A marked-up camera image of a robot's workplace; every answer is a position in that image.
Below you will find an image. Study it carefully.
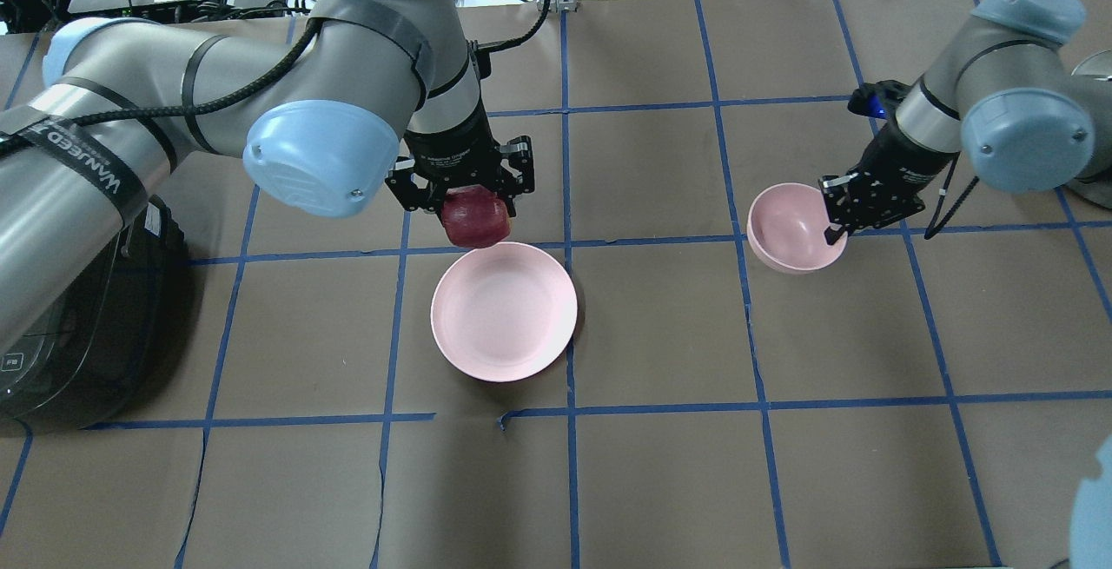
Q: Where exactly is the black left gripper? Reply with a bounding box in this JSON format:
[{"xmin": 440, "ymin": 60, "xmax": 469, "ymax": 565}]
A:
[{"xmin": 385, "ymin": 109, "xmax": 536, "ymax": 218}]

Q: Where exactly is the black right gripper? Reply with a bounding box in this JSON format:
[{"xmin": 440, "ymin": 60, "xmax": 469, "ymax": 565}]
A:
[{"xmin": 820, "ymin": 81, "xmax": 960, "ymax": 246}]

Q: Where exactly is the red apple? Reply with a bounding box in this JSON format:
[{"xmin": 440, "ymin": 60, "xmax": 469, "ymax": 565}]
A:
[{"xmin": 440, "ymin": 184, "xmax": 512, "ymax": 249}]

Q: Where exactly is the pink bowl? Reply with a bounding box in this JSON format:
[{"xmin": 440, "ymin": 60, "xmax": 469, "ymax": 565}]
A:
[{"xmin": 746, "ymin": 182, "xmax": 848, "ymax": 274}]

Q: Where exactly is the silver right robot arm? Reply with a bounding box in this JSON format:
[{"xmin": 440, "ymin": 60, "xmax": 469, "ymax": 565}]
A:
[{"xmin": 820, "ymin": 0, "xmax": 1111, "ymax": 244}]

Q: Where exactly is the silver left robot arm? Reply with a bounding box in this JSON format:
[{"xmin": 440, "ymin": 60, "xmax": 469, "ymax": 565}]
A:
[{"xmin": 1, "ymin": 0, "xmax": 535, "ymax": 350}]

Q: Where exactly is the pink plate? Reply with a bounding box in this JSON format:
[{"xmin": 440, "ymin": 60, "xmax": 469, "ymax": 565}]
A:
[{"xmin": 429, "ymin": 241, "xmax": 579, "ymax": 383}]

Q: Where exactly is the steel pot with lid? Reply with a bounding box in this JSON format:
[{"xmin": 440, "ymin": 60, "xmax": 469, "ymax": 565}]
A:
[{"xmin": 1052, "ymin": 50, "xmax": 1111, "ymax": 209}]

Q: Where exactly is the dark grey rice cooker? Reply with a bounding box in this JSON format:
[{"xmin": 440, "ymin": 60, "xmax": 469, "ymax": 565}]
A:
[{"xmin": 1, "ymin": 196, "xmax": 188, "ymax": 438}]

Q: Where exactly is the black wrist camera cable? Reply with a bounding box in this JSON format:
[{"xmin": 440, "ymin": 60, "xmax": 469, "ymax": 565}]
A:
[{"xmin": 0, "ymin": 0, "xmax": 553, "ymax": 157}]

